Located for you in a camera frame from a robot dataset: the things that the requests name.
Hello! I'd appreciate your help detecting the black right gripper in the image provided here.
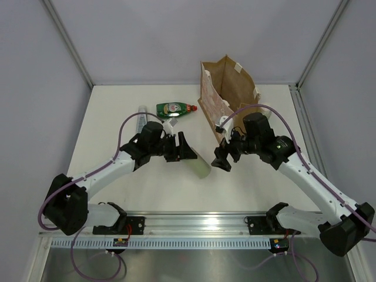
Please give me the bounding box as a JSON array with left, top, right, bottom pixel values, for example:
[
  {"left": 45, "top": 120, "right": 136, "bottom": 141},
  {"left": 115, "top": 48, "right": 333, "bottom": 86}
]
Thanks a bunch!
[{"left": 211, "top": 126, "right": 260, "bottom": 172}]

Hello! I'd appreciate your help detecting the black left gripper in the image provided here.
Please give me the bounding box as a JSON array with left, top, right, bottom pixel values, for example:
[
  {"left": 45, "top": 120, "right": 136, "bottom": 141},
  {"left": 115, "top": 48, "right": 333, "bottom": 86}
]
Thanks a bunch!
[{"left": 149, "top": 132, "right": 196, "bottom": 162}]

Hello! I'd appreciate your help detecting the pale green bottle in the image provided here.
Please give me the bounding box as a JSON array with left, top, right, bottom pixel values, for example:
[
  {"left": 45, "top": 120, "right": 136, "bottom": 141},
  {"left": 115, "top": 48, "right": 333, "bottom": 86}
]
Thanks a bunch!
[
  {"left": 259, "top": 102, "right": 273, "bottom": 119},
  {"left": 184, "top": 148, "right": 212, "bottom": 179}
]

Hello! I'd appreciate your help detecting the silver toothpaste tube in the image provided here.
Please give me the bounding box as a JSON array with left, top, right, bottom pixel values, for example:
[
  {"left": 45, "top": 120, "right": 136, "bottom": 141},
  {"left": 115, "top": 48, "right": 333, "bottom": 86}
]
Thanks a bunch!
[{"left": 136, "top": 105, "right": 148, "bottom": 133}]

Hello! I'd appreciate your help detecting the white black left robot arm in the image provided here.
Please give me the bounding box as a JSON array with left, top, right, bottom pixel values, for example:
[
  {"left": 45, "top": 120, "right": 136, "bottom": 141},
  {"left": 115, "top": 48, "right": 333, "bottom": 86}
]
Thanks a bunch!
[{"left": 41, "top": 122, "right": 198, "bottom": 236}]

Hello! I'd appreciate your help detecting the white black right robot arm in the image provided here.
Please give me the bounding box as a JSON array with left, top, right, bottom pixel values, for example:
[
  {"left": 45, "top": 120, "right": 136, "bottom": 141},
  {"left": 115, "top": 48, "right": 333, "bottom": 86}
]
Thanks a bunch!
[{"left": 211, "top": 112, "right": 375, "bottom": 257}]

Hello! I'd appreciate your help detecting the brown canvas bag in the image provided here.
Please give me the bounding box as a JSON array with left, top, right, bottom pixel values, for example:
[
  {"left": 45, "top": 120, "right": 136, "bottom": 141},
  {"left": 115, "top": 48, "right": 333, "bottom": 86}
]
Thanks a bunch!
[{"left": 198, "top": 56, "right": 261, "bottom": 142}]

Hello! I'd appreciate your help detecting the green dish soap bottle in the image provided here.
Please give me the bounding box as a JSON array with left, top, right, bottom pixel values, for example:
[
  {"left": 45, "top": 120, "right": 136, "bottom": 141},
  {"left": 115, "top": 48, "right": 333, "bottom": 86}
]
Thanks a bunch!
[{"left": 156, "top": 102, "right": 198, "bottom": 119}]

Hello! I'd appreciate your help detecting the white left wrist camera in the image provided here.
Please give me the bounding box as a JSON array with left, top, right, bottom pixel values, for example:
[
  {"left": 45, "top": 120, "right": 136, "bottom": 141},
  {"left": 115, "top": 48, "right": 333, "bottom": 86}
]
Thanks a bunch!
[{"left": 162, "top": 117, "right": 177, "bottom": 136}]

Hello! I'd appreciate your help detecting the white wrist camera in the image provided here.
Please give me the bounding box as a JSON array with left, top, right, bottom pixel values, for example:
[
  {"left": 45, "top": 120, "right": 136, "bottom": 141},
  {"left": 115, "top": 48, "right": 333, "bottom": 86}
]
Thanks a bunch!
[
  {"left": 162, "top": 117, "right": 177, "bottom": 136},
  {"left": 214, "top": 116, "right": 234, "bottom": 143}
]

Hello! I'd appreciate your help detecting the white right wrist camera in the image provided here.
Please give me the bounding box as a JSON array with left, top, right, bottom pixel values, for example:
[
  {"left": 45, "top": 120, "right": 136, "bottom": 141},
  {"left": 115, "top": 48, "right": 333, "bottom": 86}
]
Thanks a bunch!
[{"left": 214, "top": 116, "right": 234, "bottom": 143}]

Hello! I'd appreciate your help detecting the aluminium front rail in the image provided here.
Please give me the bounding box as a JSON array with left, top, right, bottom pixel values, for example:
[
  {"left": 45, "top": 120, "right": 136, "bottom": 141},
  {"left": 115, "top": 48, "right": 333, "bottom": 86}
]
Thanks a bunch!
[{"left": 38, "top": 213, "right": 358, "bottom": 238}]

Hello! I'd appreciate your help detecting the aluminium rail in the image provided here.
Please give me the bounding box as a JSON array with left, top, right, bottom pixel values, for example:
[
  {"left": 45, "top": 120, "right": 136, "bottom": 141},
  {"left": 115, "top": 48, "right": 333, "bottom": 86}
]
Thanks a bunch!
[
  {"left": 38, "top": 213, "right": 358, "bottom": 238},
  {"left": 288, "top": 85, "right": 327, "bottom": 176}
]

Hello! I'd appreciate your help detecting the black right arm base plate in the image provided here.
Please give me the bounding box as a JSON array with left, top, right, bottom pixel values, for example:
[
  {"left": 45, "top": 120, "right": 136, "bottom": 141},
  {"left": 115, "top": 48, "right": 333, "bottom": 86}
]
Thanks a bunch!
[{"left": 244, "top": 215, "right": 301, "bottom": 235}]

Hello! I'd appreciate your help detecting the aluminium right side rail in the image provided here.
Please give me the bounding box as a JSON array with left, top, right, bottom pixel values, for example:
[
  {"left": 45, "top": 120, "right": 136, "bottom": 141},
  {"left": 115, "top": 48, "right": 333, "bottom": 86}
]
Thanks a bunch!
[{"left": 288, "top": 85, "right": 327, "bottom": 176}]

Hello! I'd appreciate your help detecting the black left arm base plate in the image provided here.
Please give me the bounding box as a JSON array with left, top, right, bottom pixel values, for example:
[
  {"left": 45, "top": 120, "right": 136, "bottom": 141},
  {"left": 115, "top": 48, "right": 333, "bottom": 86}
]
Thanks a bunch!
[{"left": 92, "top": 216, "right": 145, "bottom": 235}]

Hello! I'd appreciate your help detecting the white slotted cable duct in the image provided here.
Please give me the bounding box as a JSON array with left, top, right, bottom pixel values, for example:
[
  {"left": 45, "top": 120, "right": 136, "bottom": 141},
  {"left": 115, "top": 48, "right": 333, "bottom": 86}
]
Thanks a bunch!
[{"left": 51, "top": 237, "right": 271, "bottom": 250}]

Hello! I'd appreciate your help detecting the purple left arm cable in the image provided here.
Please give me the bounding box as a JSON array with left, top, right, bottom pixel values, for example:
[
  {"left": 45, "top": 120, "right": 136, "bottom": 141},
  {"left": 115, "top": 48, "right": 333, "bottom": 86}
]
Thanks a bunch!
[{"left": 38, "top": 112, "right": 165, "bottom": 278}]

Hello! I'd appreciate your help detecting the aluminium left corner post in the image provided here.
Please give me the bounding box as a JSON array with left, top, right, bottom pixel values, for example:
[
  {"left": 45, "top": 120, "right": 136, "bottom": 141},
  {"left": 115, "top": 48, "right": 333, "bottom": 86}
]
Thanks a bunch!
[{"left": 40, "top": 0, "right": 95, "bottom": 90}]

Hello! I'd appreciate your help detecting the aluminium corner post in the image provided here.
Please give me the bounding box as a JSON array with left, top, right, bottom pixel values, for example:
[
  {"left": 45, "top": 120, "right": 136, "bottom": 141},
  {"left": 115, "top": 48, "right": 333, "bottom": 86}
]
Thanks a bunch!
[
  {"left": 40, "top": 0, "right": 95, "bottom": 90},
  {"left": 295, "top": 0, "right": 351, "bottom": 89}
]

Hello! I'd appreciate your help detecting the aluminium right corner post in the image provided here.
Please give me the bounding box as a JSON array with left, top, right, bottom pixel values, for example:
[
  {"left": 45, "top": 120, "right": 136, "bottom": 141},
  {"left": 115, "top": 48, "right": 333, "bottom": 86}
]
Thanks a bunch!
[{"left": 295, "top": 0, "right": 351, "bottom": 89}]

